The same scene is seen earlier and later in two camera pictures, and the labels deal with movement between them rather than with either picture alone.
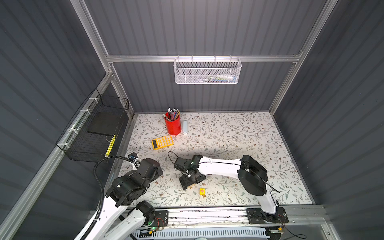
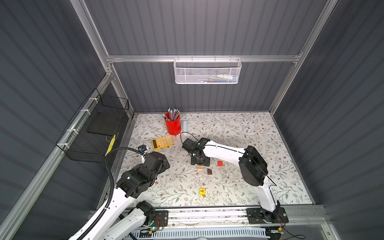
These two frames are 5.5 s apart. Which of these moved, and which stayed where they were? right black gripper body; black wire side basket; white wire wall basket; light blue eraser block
Moved: right black gripper body
Stayed: light blue eraser block; white wire wall basket; black wire side basket
